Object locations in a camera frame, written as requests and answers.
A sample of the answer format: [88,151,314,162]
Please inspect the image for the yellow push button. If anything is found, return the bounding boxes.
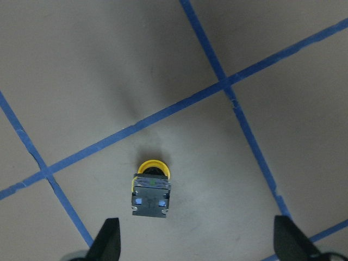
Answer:
[131,159,171,218]

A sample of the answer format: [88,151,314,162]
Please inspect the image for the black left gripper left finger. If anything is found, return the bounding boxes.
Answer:
[85,218,121,261]

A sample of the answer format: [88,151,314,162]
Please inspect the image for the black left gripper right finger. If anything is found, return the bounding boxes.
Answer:
[273,214,324,261]

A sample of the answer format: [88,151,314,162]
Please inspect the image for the brown paper table mat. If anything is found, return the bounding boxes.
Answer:
[1,1,347,260]

